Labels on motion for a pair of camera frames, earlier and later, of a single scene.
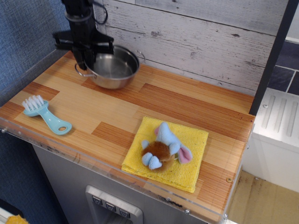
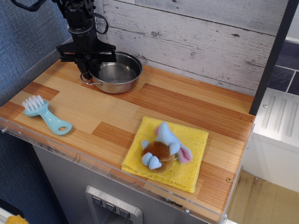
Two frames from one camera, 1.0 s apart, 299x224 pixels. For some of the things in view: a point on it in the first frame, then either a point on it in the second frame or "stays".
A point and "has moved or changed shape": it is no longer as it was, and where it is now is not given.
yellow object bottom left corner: x=17 y=219 stays
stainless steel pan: x=114 y=71 has moved or changed shape
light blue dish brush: x=35 y=105 stays
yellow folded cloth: x=183 y=176 stays
